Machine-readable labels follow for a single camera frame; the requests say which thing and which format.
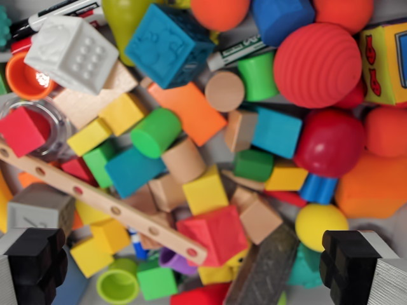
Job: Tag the grey cube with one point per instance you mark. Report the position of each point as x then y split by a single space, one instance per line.
38 208

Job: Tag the teal rubber toy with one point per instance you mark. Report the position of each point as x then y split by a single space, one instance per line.
305 268

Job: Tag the yellow wood block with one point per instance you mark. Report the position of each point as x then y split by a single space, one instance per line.
90 214
111 236
89 138

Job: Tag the white rubber cube with dots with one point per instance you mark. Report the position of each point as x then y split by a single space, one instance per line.
68 54

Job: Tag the yellow cube with dots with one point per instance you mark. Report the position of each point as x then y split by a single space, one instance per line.
216 274

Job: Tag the teal embossed rubber cube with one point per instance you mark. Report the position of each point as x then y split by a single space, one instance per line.
168 44

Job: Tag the natural wood cylinder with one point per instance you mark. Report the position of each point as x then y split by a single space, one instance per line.
184 160
224 91

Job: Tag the black whiteboard marker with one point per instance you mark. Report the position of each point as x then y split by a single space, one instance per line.
47 16

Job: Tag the green whiteboard marker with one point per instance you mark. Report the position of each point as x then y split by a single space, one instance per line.
235 52

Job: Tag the dark green wood block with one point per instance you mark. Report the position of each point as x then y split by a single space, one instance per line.
252 165

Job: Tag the green wood cube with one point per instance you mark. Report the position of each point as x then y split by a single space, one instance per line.
157 282

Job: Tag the red rubber cube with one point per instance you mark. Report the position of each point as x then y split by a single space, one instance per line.
216 235

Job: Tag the natural wood cube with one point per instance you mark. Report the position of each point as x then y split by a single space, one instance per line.
260 220

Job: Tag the lime green plastic cup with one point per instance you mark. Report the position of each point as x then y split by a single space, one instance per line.
117 284

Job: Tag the red flat piece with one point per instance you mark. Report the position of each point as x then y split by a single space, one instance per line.
286 197

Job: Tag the blue pen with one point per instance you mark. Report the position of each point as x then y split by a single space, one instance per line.
139 246

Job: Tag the green plastic spool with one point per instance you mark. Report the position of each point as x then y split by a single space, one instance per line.
257 77

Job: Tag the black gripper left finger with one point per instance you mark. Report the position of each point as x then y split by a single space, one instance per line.
30 263

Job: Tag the thin natural wood piece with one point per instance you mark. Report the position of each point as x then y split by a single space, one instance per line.
245 181

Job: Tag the teal spiky ball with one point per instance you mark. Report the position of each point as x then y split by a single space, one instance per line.
4 28

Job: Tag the orange flat wood block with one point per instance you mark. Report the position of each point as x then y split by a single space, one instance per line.
187 111

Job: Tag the orange foam block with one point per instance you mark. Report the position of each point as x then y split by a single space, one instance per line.
372 187

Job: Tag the blue object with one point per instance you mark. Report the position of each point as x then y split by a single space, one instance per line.
71 282

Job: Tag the yellow wood cube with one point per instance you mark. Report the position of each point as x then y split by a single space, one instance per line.
205 192
122 114
90 257

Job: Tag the yellow fabric cube fish print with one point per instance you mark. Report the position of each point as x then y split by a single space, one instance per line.
386 66

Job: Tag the green wood cylinder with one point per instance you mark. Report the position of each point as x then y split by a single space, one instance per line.
154 133

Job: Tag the orange ball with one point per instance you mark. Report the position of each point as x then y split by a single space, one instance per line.
345 12
386 131
219 12

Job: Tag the wood strip with holes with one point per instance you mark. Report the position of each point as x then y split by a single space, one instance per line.
95 193

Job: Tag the blue rubber block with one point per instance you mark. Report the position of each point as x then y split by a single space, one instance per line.
283 19

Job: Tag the red ball toy blue stem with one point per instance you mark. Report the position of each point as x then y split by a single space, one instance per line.
329 143

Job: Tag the red ribbed ball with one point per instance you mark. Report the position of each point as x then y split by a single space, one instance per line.
318 65

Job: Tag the red wood cube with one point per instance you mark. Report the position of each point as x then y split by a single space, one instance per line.
20 131

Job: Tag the small yellow ball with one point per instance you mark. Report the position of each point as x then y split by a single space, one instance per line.
319 224

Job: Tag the red wood block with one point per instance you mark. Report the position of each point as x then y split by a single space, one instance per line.
78 170

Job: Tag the dark grey stone block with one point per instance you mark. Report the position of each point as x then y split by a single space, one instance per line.
264 270

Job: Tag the yellow-orange wood block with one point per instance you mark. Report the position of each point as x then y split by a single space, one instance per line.
286 179

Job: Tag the large natural wood block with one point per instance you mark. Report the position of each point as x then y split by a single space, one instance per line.
79 105

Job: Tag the red whiteboard marker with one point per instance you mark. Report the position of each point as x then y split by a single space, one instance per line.
20 45

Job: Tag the blue wood block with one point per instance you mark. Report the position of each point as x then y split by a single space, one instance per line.
133 171
276 133

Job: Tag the lime green plastic pear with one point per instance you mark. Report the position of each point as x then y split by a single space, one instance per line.
122 22

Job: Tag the small orange block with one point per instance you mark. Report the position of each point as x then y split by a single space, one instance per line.
28 179

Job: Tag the orange plastic cup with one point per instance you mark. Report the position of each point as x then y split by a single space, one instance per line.
23 79

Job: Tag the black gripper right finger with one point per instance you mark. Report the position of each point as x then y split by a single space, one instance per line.
353 267

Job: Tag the small red ball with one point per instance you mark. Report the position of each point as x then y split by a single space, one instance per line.
354 97

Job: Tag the clear glass jar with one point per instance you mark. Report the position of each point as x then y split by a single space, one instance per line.
58 127

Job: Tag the small natural wood block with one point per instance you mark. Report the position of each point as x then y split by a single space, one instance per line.
240 130

